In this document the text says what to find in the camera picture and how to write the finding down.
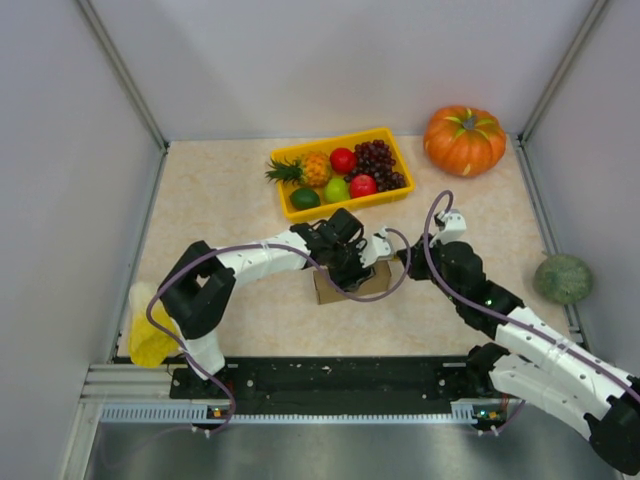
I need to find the orange pumpkin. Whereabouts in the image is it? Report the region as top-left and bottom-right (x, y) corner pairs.
(423, 105), (507, 178)

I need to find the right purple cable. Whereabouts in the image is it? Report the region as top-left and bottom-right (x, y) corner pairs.
(423, 189), (640, 401)

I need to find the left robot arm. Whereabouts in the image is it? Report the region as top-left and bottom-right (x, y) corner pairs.
(158, 208), (392, 380)

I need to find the yellow plastic tray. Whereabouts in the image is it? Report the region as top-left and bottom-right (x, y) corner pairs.
(266, 127), (415, 223)

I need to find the brown cardboard express box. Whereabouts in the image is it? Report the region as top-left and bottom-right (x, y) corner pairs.
(312, 261), (392, 305)

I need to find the purple cable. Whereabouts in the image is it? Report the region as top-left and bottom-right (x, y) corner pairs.
(144, 227), (412, 436)
(423, 189), (640, 401)

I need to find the toy pineapple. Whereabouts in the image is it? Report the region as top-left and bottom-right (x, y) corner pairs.
(265, 152), (333, 188)

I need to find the green pear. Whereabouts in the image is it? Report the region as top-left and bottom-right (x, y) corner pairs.
(323, 177), (350, 204)

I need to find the yellow mesh bag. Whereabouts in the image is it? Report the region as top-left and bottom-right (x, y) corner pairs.
(128, 281), (179, 368)

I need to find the red apple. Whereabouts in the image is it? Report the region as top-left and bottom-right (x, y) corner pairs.
(329, 147), (357, 175)
(349, 174), (378, 199)

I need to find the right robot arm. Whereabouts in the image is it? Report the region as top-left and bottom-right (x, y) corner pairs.
(396, 241), (639, 475)

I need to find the red apple front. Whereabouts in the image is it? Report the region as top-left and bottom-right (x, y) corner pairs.
(349, 174), (378, 199)

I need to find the purple grape bunch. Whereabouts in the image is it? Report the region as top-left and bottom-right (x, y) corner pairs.
(344, 139), (407, 193)

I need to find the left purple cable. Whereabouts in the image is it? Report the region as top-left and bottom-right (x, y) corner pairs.
(144, 227), (412, 436)

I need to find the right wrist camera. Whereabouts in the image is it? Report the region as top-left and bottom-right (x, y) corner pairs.
(430, 209), (467, 247)

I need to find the green melon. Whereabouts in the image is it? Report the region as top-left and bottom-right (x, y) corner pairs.
(532, 254), (594, 305)

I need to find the red apple back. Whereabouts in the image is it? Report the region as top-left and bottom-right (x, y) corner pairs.
(329, 147), (357, 175)

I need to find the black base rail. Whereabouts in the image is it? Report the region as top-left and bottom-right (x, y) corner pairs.
(169, 356), (518, 419)

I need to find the dark green lime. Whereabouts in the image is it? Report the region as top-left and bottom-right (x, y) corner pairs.
(289, 188), (321, 211)

